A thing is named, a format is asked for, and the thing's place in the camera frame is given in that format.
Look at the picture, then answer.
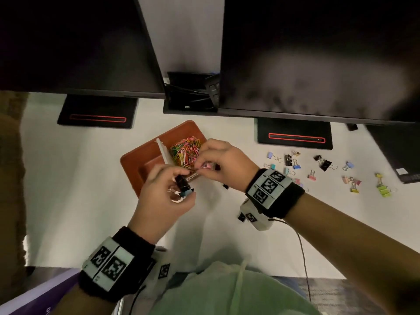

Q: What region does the person's left hand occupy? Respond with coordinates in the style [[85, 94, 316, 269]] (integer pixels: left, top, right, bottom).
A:
[[127, 164, 197, 245]]

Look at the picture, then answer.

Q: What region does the person's right hand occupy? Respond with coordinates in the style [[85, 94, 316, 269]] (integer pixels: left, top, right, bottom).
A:
[[193, 138, 261, 193]]

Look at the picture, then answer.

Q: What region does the black binder clip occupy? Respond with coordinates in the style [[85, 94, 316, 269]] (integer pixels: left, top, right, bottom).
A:
[[175, 175, 193, 193]]

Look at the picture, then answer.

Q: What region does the person's left forearm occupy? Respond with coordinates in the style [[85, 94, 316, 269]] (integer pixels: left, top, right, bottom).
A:
[[52, 283, 116, 315]]

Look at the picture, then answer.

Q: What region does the person's right forearm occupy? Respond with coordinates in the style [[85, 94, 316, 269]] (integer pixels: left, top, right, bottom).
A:
[[283, 192, 420, 315]]

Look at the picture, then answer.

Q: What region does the pile of coloured paper clips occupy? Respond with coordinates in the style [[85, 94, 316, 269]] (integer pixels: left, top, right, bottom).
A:
[[170, 136, 203, 170]]

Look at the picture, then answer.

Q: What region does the brown leather tray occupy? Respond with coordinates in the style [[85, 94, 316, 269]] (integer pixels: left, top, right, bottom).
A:
[[120, 120, 208, 197]]

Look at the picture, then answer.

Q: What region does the black marker wristband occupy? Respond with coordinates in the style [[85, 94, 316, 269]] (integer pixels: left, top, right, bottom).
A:
[[245, 168, 306, 220], [78, 226, 156, 302]]

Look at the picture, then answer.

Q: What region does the light green hooded sweatshirt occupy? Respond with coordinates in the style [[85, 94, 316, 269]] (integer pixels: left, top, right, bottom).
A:
[[149, 259, 322, 315]]

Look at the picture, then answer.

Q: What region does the black red-striped monitor base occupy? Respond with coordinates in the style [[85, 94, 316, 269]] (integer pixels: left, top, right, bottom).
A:
[[57, 94, 138, 130], [255, 117, 334, 151]]

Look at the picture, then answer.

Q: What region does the scattered group of binder clips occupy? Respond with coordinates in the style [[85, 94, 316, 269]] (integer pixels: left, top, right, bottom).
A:
[[264, 151, 398, 198]]

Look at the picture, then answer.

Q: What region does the large black computer monitor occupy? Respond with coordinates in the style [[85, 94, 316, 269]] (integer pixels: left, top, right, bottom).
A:
[[218, 0, 420, 126]]

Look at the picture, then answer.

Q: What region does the brown board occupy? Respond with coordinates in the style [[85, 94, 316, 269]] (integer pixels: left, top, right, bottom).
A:
[[0, 91, 30, 306]]

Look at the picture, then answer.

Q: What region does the purple box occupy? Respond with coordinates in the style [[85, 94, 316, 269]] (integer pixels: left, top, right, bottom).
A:
[[0, 268, 81, 315]]

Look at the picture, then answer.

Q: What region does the black flat device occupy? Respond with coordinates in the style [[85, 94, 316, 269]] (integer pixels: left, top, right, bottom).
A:
[[366, 122, 420, 185]]

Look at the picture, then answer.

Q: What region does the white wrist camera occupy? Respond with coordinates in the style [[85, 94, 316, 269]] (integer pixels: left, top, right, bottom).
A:
[[238, 198, 280, 232], [144, 247, 175, 293]]

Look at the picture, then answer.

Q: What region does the black desk cable box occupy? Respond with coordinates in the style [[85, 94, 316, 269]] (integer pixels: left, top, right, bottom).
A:
[[163, 72, 221, 115]]

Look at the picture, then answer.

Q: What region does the thin black cable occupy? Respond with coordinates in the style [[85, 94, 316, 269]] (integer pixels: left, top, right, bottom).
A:
[[268, 219, 312, 302], [128, 285, 147, 315]]

